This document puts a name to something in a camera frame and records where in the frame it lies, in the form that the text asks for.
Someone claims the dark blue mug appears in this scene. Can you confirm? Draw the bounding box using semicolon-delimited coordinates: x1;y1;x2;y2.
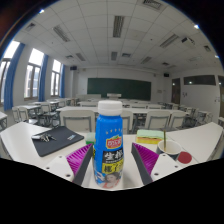
155;139;183;161

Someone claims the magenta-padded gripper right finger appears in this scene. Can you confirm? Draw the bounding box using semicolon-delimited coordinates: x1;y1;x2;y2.
130;142;194;186

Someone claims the dark high wall window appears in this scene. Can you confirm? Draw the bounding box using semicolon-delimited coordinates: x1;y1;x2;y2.
183;74;217;86

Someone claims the bunch of keys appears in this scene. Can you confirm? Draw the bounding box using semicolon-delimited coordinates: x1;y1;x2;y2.
31;132;57;143

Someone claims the blue drink bottle white cap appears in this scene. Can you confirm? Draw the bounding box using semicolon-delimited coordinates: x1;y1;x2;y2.
93;99;125;190

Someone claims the green chalkboard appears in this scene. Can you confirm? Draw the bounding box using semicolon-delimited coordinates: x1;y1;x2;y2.
87;77;152;101

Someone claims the black flat sleeve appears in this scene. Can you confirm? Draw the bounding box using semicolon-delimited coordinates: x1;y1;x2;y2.
31;125;85;158

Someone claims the group of ceiling lights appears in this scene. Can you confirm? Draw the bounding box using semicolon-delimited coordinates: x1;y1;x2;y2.
24;0;214;68

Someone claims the tall window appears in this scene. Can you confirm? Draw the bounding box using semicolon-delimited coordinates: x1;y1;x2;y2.
50;59;62;98
23;48;45;100
0;40;21;104

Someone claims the dark brown door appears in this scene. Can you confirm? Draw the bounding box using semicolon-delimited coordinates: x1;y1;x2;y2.
171;78;182;105

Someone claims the ceiling projector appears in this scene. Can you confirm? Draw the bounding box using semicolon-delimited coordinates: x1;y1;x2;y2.
180;36;196;46

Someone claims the flat round red coaster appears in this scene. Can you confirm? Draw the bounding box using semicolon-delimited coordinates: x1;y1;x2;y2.
176;151;193;165

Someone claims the golden stick in mug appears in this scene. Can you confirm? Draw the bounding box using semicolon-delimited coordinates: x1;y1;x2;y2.
162;129;167;152

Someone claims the group of white classroom chairs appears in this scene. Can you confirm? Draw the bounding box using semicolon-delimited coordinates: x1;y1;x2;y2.
11;96;224;134

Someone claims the green sponge block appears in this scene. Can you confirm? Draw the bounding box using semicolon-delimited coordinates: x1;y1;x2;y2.
85;132;97;145

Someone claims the green and yellow cloth stack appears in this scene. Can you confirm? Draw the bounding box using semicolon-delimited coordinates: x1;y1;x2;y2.
135;128;165;145

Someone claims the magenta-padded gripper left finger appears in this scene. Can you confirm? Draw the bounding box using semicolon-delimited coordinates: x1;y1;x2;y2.
44;143;95;187

